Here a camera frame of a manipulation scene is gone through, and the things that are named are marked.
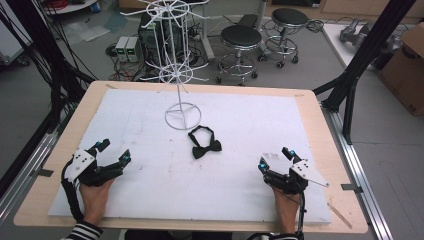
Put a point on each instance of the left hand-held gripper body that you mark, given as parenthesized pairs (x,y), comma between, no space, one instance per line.
(87,173)

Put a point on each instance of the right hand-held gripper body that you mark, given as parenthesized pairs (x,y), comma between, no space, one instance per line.
(288,181)

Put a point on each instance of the black bow tie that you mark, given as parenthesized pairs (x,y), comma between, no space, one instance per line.
(206,148)

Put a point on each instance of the person's right hand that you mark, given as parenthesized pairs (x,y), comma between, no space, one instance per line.
(286,210)

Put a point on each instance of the person's left hand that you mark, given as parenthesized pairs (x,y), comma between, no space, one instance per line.
(95,201)

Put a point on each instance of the light wooden table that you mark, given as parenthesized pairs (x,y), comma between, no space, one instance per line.
(318,140)

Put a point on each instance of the white foam mat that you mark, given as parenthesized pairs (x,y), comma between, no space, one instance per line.
(233,186)

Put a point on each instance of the black tape piece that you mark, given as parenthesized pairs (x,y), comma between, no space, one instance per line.
(351,188)
(43,172)

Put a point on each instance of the person's striped right sleeve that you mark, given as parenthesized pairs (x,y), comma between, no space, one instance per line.
(283,237)

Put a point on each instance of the person's striped sleeve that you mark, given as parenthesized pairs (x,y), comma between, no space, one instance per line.
(283,237)
(85,231)

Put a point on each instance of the person's striped left sleeve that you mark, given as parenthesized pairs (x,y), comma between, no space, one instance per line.
(85,231)

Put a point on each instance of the person's dark clothing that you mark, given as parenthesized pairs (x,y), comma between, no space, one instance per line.
(176,235)

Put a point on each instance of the grey bench power supply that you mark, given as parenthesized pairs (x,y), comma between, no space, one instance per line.
(121,48)
(133,48)

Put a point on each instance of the black computer tower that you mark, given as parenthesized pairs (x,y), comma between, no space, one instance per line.
(150,40)

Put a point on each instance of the white side table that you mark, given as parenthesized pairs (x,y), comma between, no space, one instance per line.
(336,40)

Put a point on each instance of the black round stool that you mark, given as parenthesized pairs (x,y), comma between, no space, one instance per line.
(289,16)
(240,36)

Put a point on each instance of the grey metal device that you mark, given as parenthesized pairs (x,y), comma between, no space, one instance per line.
(355,32)

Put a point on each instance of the brown cardboard box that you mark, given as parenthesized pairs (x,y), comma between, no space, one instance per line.
(406,80)

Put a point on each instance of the grey desk leg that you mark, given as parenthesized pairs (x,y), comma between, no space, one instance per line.
(206,36)

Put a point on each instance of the aluminium rail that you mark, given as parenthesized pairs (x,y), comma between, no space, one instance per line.
(30,170)
(360,180)

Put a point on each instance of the black metal frame post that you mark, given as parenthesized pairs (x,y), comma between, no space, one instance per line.
(43,43)
(370,43)

